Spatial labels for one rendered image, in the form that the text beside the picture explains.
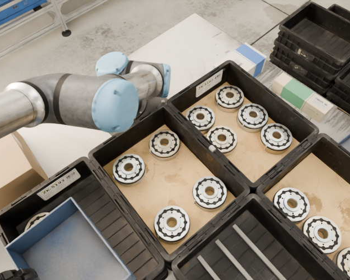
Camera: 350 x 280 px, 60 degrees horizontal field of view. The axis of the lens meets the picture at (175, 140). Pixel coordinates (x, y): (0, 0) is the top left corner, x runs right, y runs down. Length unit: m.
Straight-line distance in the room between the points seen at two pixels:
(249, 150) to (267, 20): 1.94
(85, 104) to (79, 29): 2.23
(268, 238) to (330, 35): 1.40
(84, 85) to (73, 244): 0.33
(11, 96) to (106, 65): 0.50
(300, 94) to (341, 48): 0.73
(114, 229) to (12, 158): 0.39
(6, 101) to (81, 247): 0.32
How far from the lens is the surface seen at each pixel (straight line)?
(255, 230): 0.94
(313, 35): 2.01
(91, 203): 0.98
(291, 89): 1.31
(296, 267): 0.95
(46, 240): 0.72
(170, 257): 0.80
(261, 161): 1.02
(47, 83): 0.69
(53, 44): 2.80
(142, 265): 0.91
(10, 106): 0.62
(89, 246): 0.69
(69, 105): 0.66
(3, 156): 1.08
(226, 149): 0.99
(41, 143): 1.31
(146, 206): 0.94
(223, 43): 1.53
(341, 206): 1.04
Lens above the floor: 1.72
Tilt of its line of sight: 60 degrees down
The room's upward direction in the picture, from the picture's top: 4 degrees counter-clockwise
